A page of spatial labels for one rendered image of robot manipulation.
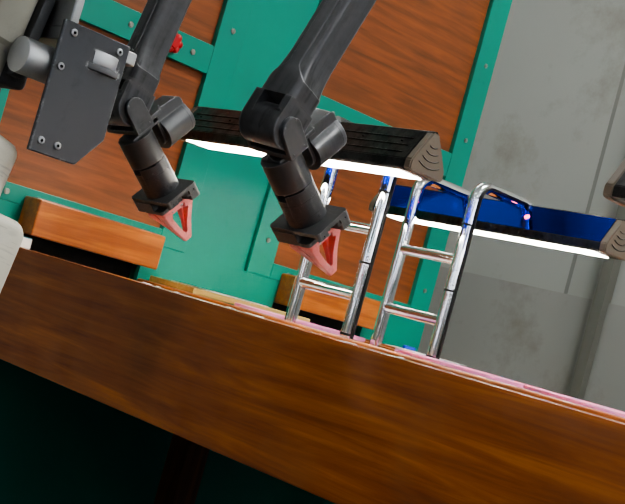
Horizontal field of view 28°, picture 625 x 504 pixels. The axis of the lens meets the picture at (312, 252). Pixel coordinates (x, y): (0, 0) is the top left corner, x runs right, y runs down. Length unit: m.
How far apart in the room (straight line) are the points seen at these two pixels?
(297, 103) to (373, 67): 1.33
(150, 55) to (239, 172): 0.78
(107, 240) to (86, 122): 0.93
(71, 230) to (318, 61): 0.87
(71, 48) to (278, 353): 0.46
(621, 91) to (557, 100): 0.26
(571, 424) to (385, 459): 0.25
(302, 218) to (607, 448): 0.62
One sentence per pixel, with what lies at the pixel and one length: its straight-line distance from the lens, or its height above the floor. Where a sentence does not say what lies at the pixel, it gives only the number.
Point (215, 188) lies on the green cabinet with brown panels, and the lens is 2.69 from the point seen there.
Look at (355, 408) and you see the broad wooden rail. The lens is 1.50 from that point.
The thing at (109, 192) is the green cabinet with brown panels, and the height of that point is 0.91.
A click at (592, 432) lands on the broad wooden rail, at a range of 1.30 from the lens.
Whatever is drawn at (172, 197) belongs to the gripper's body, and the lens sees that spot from 2.00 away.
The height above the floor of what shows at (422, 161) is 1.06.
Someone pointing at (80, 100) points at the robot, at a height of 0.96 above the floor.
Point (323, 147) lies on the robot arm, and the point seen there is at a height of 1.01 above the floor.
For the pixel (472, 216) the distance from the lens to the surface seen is 2.39.
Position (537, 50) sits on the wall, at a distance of 4.96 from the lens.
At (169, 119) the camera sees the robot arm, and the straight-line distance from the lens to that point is 2.02.
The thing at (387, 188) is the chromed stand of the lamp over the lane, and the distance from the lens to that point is 2.22.
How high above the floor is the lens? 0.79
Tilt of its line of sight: 3 degrees up
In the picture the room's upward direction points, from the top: 15 degrees clockwise
